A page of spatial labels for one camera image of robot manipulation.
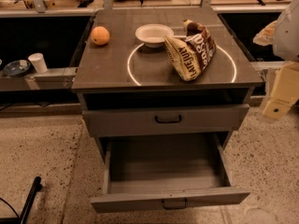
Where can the grey top drawer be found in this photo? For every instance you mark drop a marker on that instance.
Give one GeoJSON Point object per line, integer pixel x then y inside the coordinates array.
{"type": "Point", "coordinates": [165, 120]}

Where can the orange fruit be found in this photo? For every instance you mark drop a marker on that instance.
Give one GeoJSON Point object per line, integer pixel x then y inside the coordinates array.
{"type": "Point", "coordinates": [100, 35]}

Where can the white bowl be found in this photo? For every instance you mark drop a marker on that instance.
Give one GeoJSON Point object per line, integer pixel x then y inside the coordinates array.
{"type": "Point", "coordinates": [152, 35]}

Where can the dark round plate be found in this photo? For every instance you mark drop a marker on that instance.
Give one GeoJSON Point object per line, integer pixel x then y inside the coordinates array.
{"type": "Point", "coordinates": [17, 68]}

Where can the grey drawer cabinet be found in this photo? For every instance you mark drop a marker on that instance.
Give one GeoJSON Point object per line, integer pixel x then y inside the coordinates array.
{"type": "Point", "coordinates": [126, 74]}

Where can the brown chip bag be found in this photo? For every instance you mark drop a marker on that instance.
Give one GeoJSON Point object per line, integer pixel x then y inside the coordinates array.
{"type": "Point", "coordinates": [191, 55]}

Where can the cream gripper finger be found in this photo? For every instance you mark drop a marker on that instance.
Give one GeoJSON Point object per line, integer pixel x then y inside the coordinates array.
{"type": "Point", "coordinates": [284, 92]}
{"type": "Point", "coordinates": [265, 36]}

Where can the black bar on floor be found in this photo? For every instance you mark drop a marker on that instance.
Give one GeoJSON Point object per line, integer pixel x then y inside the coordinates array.
{"type": "Point", "coordinates": [22, 217]}

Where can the white paper cup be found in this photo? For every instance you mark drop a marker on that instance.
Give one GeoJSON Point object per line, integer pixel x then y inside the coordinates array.
{"type": "Point", "coordinates": [38, 62]}

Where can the grey side shelf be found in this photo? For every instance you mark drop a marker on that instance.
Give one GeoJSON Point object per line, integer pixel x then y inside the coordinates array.
{"type": "Point", "coordinates": [53, 79]}

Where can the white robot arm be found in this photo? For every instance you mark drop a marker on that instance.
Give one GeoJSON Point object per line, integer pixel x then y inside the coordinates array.
{"type": "Point", "coordinates": [283, 36]}

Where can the grey open middle drawer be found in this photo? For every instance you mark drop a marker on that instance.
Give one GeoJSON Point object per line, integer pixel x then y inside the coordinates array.
{"type": "Point", "coordinates": [169, 172]}

